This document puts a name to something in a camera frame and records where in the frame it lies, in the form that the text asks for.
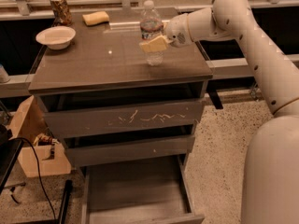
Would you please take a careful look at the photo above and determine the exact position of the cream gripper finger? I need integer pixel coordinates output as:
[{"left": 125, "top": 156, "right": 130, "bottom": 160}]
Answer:
[{"left": 139, "top": 35, "right": 172, "bottom": 53}]

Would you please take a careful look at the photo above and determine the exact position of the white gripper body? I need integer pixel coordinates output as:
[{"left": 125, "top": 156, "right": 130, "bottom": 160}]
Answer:
[{"left": 164, "top": 13, "right": 193, "bottom": 48}]

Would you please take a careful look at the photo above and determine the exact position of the clear plastic water bottle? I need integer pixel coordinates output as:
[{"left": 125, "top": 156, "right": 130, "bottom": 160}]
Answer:
[{"left": 140, "top": 0, "right": 164, "bottom": 65}]

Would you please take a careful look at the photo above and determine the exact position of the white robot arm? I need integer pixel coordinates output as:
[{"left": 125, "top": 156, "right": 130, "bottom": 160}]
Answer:
[{"left": 139, "top": 0, "right": 299, "bottom": 224}]

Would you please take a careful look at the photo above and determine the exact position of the grey drawer cabinet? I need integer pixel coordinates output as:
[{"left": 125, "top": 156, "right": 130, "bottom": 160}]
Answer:
[{"left": 28, "top": 7, "right": 214, "bottom": 173}]

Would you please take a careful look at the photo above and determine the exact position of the grey top drawer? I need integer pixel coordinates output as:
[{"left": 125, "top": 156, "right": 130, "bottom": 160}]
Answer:
[{"left": 45, "top": 99, "right": 204, "bottom": 138}]

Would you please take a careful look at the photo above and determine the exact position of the grey drawer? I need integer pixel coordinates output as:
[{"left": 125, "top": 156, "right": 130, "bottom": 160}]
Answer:
[
  {"left": 65, "top": 134, "right": 195, "bottom": 167},
  {"left": 81, "top": 156, "right": 205, "bottom": 224},
  {"left": 45, "top": 99, "right": 204, "bottom": 138}
]

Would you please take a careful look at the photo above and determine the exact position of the grey middle drawer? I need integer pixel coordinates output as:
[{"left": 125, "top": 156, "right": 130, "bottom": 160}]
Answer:
[{"left": 65, "top": 134, "right": 195, "bottom": 167}]

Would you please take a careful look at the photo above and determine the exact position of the grey bottom drawer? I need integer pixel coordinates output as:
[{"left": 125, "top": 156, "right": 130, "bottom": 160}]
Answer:
[{"left": 81, "top": 156, "right": 205, "bottom": 224}]

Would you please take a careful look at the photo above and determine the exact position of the yellow sponge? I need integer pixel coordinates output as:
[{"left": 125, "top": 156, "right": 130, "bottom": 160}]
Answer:
[{"left": 82, "top": 11, "right": 109, "bottom": 26}]

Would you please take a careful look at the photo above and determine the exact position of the patterned drink can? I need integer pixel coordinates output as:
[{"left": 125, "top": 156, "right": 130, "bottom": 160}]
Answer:
[{"left": 50, "top": 0, "right": 72, "bottom": 25}]

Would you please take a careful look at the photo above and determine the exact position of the white bowl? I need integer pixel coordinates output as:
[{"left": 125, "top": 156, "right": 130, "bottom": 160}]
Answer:
[{"left": 36, "top": 26, "right": 76, "bottom": 50}]

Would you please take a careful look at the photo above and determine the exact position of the cardboard box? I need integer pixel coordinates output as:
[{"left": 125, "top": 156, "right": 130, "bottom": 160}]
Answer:
[{"left": 8, "top": 96, "right": 72, "bottom": 177}]

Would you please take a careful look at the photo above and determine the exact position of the metal railing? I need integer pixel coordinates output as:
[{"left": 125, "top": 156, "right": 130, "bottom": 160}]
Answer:
[{"left": 0, "top": 0, "right": 299, "bottom": 100}]

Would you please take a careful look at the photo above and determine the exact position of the black stand leg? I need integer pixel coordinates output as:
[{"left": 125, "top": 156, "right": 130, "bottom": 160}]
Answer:
[{"left": 58, "top": 179, "right": 73, "bottom": 224}]

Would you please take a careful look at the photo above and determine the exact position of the black table edge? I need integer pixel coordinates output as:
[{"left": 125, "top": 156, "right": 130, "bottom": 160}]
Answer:
[{"left": 0, "top": 139, "right": 23, "bottom": 193}]

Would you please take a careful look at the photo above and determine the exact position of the black cable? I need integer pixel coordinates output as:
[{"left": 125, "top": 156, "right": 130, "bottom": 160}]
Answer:
[{"left": 8, "top": 136, "right": 58, "bottom": 221}]

